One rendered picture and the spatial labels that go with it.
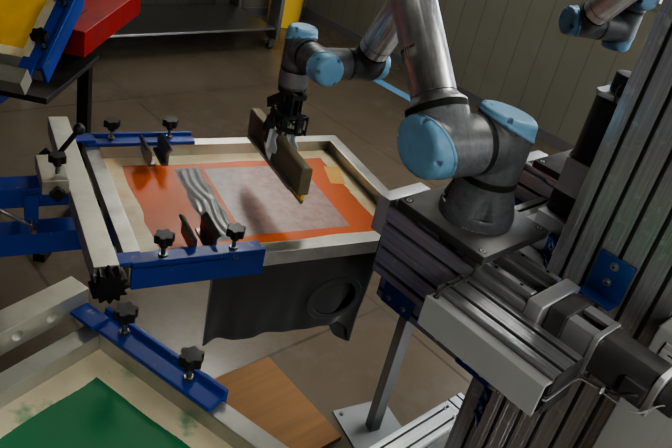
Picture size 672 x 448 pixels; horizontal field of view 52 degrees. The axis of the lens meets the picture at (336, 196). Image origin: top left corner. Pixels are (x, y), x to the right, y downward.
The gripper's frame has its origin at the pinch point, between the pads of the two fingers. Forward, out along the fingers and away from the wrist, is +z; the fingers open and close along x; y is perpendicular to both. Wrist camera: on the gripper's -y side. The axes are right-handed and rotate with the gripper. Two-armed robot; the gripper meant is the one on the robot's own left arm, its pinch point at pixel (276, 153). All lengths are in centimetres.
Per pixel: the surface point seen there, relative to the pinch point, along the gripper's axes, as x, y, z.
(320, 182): 18.9, -6.2, 13.6
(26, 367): -66, 53, 10
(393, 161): 178, -181, 108
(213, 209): -17.5, 4.8, 12.9
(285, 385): 28, -15, 107
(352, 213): 20.6, 11.1, 13.7
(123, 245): -43.4, 20.5, 10.2
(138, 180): -32.4, -12.9, 13.5
